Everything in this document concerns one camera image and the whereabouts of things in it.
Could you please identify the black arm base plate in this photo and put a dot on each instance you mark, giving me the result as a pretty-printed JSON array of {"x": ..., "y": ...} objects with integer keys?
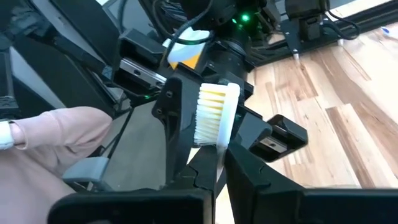
[{"x": 287, "y": 34}]

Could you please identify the purple white toothbrush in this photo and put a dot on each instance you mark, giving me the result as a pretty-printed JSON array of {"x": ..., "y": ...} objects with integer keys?
[{"x": 385, "y": 30}]

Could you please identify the black aluminium table frame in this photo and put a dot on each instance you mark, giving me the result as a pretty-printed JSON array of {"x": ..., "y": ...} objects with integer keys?
[{"x": 367, "y": 22}]

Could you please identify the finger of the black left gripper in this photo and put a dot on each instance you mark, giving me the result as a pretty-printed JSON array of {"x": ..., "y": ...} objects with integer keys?
[
  {"x": 177, "y": 124},
  {"x": 252, "y": 129}
]

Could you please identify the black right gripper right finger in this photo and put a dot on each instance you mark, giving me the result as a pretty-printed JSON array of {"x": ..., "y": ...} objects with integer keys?
[{"x": 311, "y": 208}]

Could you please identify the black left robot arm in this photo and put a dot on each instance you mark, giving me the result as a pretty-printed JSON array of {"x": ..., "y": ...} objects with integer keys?
[{"x": 224, "y": 15}]

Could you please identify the person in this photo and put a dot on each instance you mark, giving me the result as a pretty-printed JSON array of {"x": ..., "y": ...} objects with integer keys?
[{"x": 46, "y": 161}]

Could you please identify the grey chair armrest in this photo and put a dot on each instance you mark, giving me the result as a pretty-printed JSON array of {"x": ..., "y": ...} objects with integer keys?
[{"x": 87, "y": 169}]

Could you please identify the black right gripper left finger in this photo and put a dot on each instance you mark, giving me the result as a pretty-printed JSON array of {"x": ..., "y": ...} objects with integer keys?
[{"x": 124, "y": 208}]

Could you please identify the white yellow disinfecting wipes canister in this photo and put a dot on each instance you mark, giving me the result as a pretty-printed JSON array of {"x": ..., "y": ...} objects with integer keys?
[{"x": 186, "y": 49}]

